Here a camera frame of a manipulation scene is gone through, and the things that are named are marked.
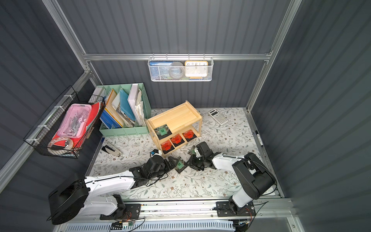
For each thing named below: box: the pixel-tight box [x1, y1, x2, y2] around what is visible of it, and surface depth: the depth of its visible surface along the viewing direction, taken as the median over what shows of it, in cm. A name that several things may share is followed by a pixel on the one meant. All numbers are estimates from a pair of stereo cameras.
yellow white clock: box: [184, 60, 209, 78], surface depth 90 cm
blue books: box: [99, 109, 123, 130], surface depth 99 cm
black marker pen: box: [255, 130, 264, 147], surface depth 109 cm
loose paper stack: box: [134, 88, 145, 118], surface depth 93 cm
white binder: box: [127, 83, 140, 126], surface depth 96 cm
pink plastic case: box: [57, 103, 93, 138], surface depth 74 cm
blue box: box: [149, 60, 174, 80], surface depth 90 cm
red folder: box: [51, 102, 100, 147], surface depth 70 cm
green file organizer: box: [92, 82, 152, 138], surface depth 98 cm
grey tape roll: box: [168, 61, 185, 80], surface depth 89 cm
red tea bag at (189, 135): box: [181, 129, 198, 143], surface depth 104 cm
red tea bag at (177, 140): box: [169, 133, 186, 148], surface depth 101 cm
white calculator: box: [207, 108, 229, 126], surface depth 117 cm
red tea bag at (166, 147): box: [160, 139, 175, 155], surface depth 98 cm
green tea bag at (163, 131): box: [153, 123, 173, 140], surface depth 82 cm
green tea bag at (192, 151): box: [187, 145, 197, 156], surface depth 98 cm
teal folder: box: [119, 88, 136, 122], surface depth 96 cm
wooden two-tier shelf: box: [145, 100, 203, 157], surface depth 91 cm
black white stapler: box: [101, 145, 122, 157], surface depth 96 cm
